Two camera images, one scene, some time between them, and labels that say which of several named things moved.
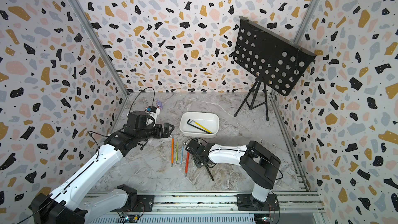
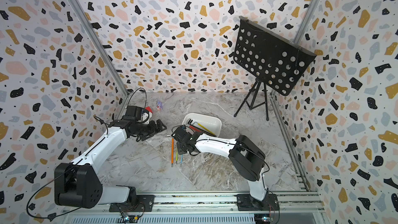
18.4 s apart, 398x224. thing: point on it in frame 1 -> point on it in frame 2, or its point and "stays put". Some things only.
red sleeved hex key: [188, 153] -> [194, 128]
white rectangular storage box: [209, 121] stays put
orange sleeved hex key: [172, 148] stays put
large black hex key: [209, 172] -> [193, 126]
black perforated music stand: [271, 58] stays put
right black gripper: [197, 164] -> [179, 151]
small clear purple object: [159, 103] stays put
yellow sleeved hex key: [201, 126] stays put
